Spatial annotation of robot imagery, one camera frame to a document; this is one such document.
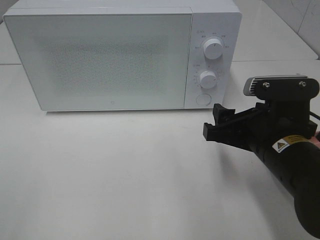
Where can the upper white power knob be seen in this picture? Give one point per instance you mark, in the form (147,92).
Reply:
(213,48)

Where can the pink round plate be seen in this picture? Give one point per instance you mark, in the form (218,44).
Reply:
(317,139)

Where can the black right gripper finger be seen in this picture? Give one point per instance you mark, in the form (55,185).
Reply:
(229,132)
(224,115)

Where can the lower white timer knob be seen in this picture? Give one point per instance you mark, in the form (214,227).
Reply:
(207,79)

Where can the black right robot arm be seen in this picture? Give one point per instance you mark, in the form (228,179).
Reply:
(295,162)

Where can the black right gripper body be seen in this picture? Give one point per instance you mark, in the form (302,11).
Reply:
(272,120)

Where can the white microwave door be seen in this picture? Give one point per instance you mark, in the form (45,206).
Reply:
(104,62)

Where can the white microwave oven body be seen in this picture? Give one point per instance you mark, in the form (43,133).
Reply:
(209,18)

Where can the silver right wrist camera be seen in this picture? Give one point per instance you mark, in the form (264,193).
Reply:
(282,88)

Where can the round white door button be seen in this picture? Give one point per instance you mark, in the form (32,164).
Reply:
(203,99)

